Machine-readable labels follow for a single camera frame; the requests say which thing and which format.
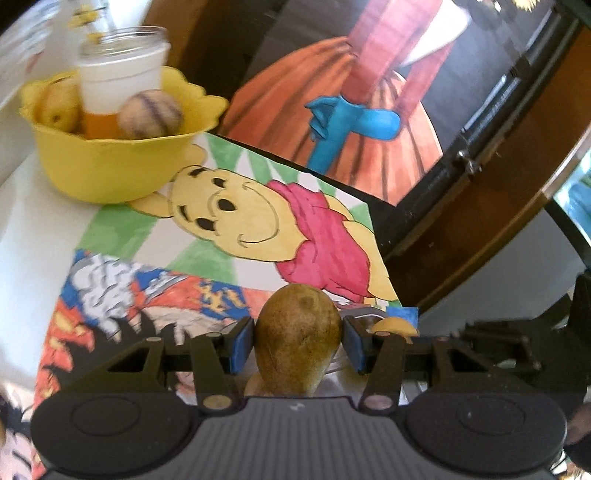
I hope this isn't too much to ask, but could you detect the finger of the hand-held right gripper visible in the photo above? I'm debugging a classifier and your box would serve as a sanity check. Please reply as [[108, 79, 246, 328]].
[[457, 318, 543, 372]]

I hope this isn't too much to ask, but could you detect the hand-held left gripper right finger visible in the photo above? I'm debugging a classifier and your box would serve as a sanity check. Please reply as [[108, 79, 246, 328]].
[[342, 318, 522, 413]]

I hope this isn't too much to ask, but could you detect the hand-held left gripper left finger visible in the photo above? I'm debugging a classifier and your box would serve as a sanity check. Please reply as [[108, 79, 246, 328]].
[[60, 318, 256, 413]]

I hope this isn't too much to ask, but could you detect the brown-green pear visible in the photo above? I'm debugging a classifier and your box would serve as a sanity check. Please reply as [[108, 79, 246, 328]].
[[255, 285, 343, 398]]

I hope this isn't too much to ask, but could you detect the dark wooden door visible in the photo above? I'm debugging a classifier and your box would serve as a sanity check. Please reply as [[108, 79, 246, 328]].
[[379, 0, 591, 315]]

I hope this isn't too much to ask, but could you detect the black-haired figure drawing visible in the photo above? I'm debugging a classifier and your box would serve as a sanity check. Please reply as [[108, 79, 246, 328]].
[[32, 249, 324, 416]]

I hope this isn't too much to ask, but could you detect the yellow bear drawing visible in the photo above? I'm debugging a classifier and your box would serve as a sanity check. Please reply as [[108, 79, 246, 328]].
[[74, 134, 419, 324]]

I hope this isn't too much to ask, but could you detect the metal door latch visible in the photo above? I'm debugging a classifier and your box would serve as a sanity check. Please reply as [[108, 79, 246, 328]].
[[455, 148, 481, 174]]

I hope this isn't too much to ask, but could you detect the yellow plastic bowl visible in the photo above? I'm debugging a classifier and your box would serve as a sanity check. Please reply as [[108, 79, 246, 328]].
[[19, 66, 230, 205]]

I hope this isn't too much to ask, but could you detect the striped cream melon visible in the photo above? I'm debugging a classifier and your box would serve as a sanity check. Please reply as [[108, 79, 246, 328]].
[[116, 91, 183, 140]]

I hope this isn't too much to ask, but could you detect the small orange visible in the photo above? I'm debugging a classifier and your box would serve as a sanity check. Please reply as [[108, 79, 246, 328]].
[[84, 112, 122, 138]]

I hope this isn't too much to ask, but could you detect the white glass jar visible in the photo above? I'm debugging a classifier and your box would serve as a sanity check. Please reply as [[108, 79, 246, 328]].
[[78, 44, 169, 114]]

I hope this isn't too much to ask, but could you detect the yellow pear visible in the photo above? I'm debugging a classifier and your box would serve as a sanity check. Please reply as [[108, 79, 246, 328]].
[[38, 76, 86, 132]]

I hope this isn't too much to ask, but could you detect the clear glass jar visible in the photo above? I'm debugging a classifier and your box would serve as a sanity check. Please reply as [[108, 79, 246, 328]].
[[81, 26, 171, 61]]

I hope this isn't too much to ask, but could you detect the white cartoon printed blanket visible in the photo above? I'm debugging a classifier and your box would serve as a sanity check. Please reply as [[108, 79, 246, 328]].
[[0, 25, 81, 109]]

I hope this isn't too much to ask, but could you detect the yellow flower twig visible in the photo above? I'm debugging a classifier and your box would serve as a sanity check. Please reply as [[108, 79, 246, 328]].
[[69, 0, 112, 44]]

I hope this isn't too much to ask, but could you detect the wall poster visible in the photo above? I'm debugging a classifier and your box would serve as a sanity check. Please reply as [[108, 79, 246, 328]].
[[217, 0, 568, 208]]

